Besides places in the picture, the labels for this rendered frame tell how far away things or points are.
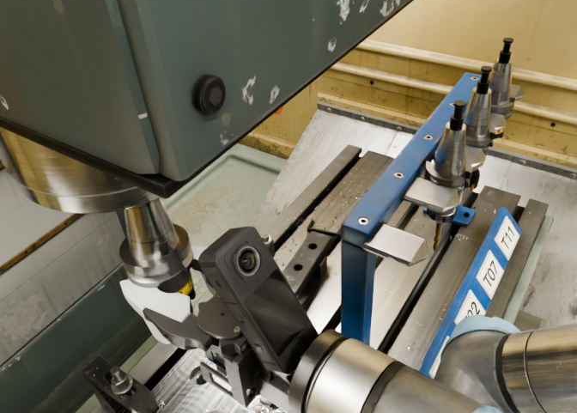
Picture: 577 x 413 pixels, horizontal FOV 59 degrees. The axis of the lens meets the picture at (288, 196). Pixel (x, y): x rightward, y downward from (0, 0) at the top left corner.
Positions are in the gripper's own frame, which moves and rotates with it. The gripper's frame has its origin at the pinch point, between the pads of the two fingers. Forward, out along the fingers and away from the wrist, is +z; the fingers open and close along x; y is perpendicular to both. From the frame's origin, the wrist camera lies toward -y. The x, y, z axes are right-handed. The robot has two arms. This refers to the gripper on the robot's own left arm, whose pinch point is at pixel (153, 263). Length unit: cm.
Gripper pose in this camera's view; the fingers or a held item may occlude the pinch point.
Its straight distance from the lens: 51.2
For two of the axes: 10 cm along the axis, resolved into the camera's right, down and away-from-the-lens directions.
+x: 6.0, -4.9, 6.3
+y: 0.7, 8.1, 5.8
